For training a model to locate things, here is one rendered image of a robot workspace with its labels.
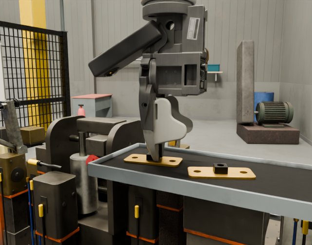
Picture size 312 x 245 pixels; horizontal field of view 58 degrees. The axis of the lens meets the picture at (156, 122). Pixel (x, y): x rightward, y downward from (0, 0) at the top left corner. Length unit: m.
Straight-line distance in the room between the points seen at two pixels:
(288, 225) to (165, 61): 0.34
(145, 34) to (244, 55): 5.69
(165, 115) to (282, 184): 0.17
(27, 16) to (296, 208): 1.68
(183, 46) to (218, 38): 8.23
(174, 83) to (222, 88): 8.18
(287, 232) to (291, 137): 5.37
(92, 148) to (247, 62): 5.55
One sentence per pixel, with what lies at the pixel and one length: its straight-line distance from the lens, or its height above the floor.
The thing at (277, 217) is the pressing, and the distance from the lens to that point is 0.67.
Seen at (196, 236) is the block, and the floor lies 1.08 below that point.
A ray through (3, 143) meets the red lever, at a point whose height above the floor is 1.09.
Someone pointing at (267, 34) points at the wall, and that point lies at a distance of 8.74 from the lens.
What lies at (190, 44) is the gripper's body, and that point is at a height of 1.33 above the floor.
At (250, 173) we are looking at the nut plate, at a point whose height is 1.16.
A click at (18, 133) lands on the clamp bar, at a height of 1.11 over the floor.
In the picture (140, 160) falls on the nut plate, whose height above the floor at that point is 1.16.
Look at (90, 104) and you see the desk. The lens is 7.74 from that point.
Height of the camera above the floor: 1.29
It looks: 9 degrees down
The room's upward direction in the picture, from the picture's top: straight up
